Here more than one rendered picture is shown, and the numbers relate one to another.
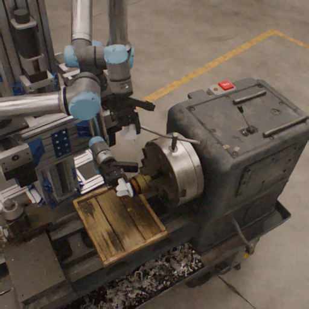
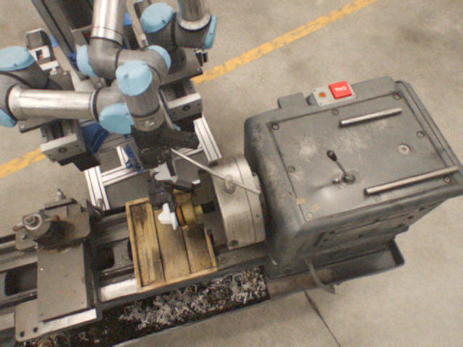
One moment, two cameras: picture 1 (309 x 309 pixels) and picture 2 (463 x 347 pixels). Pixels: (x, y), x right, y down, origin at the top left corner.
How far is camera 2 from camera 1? 0.61 m
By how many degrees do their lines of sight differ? 24
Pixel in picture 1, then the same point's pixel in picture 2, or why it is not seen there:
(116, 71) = (132, 105)
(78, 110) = (111, 124)
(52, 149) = not seen: hidden behind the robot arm
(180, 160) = (234, 207)
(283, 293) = (376, 331)
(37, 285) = (58, 306)
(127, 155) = (236, 115)
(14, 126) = not seen: hidden behind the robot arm
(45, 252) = (75, 268)
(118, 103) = (142, 140)
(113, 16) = not seen: outside the picture
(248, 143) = (336, 202)
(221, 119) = (310, 152)
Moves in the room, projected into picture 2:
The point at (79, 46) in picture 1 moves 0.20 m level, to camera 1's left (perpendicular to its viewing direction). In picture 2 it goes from (96, 50) to (30, 26)
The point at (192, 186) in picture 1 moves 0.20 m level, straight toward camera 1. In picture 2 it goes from (247, 237) to (218, 296)
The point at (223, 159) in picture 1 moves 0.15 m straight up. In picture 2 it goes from (290, 220) to (297, 202)
